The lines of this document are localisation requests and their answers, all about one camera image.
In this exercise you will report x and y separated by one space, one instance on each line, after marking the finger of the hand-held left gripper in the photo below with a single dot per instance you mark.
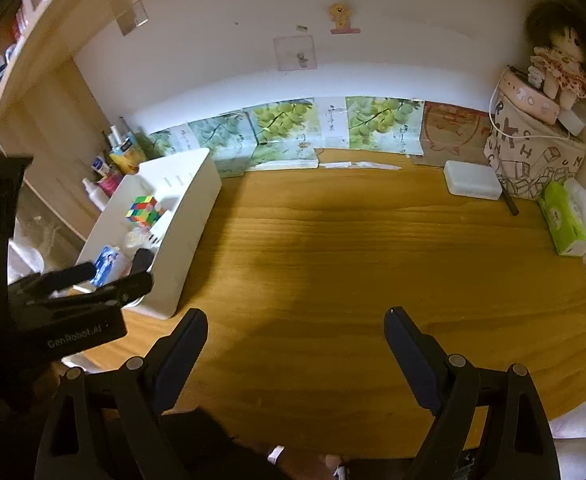
58 280
118 292

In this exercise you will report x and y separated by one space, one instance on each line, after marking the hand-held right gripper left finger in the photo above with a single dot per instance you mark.
178 360

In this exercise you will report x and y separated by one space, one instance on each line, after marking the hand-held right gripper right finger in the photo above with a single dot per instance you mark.
413 355

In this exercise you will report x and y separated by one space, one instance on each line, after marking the blue white packet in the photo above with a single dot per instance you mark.
108 262

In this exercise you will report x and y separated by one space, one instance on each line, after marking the colourful puzzle cube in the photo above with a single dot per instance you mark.
143 210

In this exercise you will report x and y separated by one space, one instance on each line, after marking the white plastic bin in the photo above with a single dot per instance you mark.
188 210

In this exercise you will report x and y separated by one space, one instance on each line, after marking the person's left forearm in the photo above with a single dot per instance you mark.
8 425

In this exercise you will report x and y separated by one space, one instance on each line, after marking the white spray bottle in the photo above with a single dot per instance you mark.
95 195

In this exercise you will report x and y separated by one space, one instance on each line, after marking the red tin can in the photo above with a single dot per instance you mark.
110 184

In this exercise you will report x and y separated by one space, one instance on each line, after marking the white paper tube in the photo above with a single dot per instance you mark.
117 130

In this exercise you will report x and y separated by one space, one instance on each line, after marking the wooden shelf unit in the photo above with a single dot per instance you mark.
48 110

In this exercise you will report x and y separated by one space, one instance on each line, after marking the black pen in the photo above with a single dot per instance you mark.
510 202

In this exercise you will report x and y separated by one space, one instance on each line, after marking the white blanket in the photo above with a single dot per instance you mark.
583 425

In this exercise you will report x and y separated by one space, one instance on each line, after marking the white soap box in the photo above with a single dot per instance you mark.
473 177

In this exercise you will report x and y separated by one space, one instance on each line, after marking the white paper strip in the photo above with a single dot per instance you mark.
353 164

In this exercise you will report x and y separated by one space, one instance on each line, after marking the green tissue pack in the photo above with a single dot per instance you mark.
563 220

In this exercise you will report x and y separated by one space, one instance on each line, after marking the patterned beige pouch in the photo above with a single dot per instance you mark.
528 160

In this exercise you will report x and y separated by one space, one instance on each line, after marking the brown cardboard sheet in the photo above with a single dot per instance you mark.
448 130

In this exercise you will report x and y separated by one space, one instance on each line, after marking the row of grape print panels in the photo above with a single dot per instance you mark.
278 120

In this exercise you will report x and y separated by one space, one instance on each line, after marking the white adapter block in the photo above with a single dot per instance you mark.
572 121

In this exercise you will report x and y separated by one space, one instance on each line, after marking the brown haired doll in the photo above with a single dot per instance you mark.
560 60

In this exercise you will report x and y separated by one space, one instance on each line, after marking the clear wall hook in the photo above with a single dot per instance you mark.
132 15
295 52

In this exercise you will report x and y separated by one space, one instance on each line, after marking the yellow animal wall sticker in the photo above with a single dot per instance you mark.
342 16

